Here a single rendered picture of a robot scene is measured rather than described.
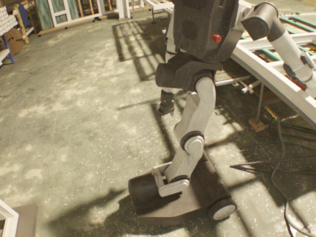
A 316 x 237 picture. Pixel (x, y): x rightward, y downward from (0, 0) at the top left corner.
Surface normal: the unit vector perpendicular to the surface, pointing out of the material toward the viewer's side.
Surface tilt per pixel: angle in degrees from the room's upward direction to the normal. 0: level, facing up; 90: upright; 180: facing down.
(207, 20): 87
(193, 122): 90
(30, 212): 0
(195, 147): 90
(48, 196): 0
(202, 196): 0
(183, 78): 90
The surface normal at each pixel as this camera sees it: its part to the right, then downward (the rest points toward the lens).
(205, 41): -0.76, 0.41
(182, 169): 0.28, 0.55
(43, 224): -0.11, -0.80
